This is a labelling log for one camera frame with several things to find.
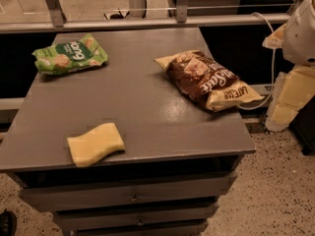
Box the green snack bag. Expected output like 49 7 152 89
32 33 108 76

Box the metal railing frame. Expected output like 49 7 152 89
0 0 302 33

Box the brown chip bag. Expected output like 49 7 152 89
156 50 262 112

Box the yellow sponge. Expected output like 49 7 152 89
67 123 125 167

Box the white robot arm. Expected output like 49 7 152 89
263 0 315 132

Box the white cable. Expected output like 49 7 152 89
236 11 278 111

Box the bottom grey drawer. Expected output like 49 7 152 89
62 219 208 236

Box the top grey drawer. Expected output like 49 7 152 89
20 171 237 212

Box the grey drawer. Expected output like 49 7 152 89
20 171 237 212
54 202 219 231
62 219 208 236

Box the middle grey drawer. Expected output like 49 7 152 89
54 202 219 231

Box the grey drawer cabinet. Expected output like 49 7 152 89
0 27 257 236

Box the black shoe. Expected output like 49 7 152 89
0 210 17 236

